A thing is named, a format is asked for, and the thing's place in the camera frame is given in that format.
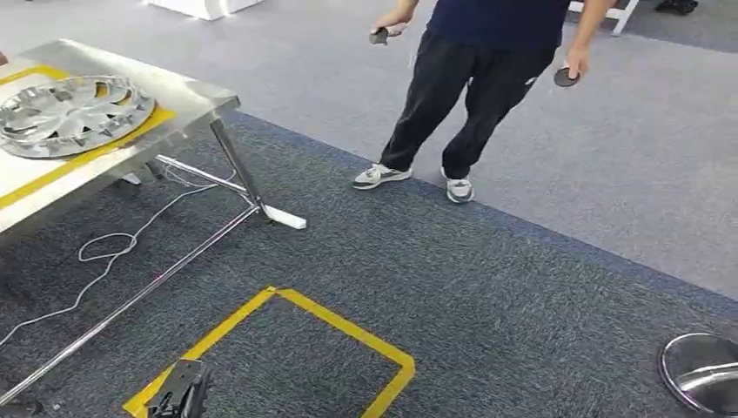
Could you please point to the yellow tape on bench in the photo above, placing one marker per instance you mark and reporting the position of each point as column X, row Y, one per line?
column 86, row 156

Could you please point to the person's left hand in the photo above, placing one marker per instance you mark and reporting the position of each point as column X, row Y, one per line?
column 578, row 60

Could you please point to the standing person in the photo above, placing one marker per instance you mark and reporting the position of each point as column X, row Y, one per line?
column 473, row 86

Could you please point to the steel bench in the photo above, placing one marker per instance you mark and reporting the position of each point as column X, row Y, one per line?
column 190, row 98

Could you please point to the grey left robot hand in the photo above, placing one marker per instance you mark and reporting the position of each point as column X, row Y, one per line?
column 173, row 408

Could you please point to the white chair frame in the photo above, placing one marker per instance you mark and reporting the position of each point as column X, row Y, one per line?
column 620, row 14

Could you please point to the chrome stanchion base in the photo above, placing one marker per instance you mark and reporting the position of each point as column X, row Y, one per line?
column 703, row 375

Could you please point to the grey white sneaker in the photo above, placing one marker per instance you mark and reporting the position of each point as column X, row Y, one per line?
column 377, row 176
column 459, row 189

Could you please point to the person's right hand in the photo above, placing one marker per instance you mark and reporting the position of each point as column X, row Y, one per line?
column 392, row 23

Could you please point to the silver wheel hubcap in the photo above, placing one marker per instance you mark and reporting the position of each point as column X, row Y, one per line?
column 69, row 121

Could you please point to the white rectangular block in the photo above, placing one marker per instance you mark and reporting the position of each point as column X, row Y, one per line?
column 285, row 218

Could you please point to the white furniture base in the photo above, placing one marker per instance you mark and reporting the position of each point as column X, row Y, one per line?
column 202, row 7

